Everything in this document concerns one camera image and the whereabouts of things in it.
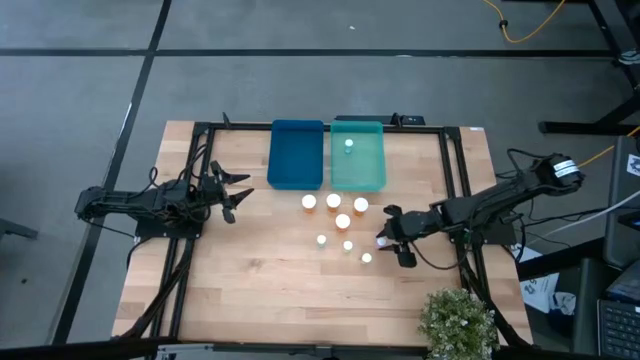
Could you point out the black overhead rig bar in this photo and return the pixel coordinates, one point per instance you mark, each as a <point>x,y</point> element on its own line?
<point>75,350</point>

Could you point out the crumpled white cloth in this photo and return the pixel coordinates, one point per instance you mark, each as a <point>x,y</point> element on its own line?
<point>563,302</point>

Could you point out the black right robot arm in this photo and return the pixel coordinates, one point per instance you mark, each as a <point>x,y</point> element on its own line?
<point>500,200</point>

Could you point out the black desk leg frame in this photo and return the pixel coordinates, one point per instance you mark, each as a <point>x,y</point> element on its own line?
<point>612,112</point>

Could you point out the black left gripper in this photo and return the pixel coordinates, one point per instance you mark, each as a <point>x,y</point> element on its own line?
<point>215,192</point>

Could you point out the artificial green white-flowered plant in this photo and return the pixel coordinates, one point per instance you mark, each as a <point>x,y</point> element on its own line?
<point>457,322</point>

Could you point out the black laptop keyboard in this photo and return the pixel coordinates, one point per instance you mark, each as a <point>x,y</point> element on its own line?
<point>620,327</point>

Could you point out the black computer case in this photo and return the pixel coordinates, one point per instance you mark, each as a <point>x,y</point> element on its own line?
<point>622,215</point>

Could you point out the black aluminium table frame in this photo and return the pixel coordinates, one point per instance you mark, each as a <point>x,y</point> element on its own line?
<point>445,160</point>

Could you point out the dark blue plastic bin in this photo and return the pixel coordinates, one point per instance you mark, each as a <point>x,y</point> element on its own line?
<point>295,155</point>

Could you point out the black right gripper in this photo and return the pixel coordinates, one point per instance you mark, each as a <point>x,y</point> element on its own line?
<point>415,222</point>

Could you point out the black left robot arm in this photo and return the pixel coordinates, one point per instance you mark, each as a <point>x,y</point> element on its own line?
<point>125,200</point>

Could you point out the translucent teal plastic bin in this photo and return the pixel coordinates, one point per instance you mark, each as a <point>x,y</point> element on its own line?
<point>365,165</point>

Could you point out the large orange pill bottle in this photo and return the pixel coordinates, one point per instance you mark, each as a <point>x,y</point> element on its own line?
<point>333,201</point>
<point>361,205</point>
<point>309,201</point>
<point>342,221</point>

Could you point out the flat black device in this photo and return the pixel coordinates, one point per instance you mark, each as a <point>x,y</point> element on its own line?
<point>370,118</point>

